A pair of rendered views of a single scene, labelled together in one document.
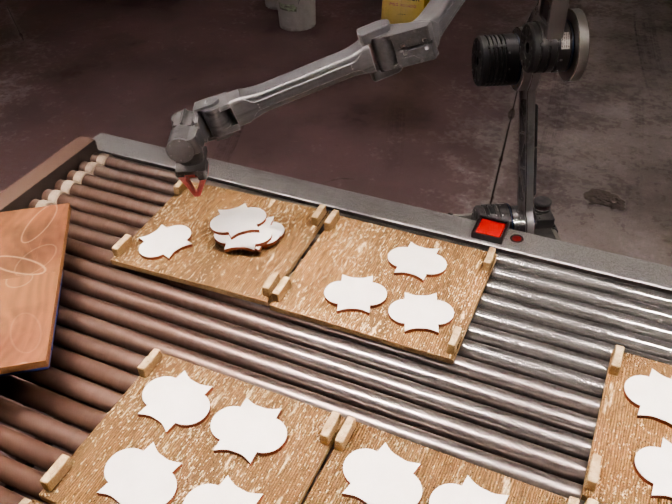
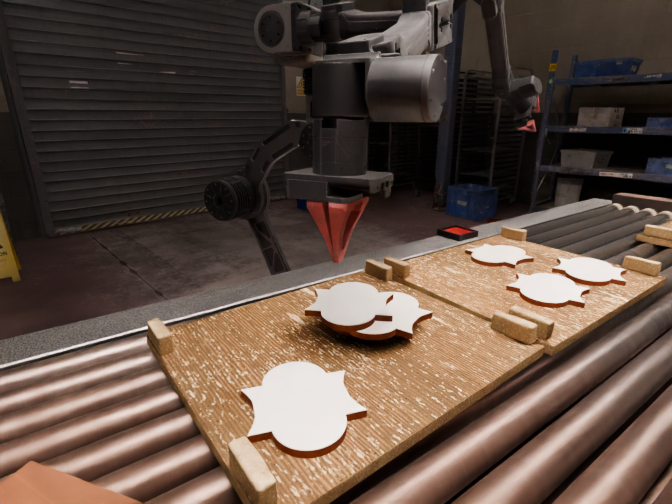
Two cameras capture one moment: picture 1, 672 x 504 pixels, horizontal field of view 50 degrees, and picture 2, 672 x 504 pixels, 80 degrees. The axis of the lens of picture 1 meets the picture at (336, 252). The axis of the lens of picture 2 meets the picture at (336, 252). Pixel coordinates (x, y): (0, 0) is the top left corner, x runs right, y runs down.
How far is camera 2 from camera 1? 155 cm
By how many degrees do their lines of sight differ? 56
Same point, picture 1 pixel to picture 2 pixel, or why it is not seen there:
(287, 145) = not seen: outside the picture
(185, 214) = (238, 360)
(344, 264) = (480, 283)
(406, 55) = (441, 32)
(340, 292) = (545, 293)
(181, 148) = (439, 82)
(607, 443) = not seen: outside the picture
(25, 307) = not seen: outside the picture
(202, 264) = (408, 379)
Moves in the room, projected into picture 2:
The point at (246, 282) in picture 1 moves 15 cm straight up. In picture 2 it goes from (487, 350) to (502, 239)
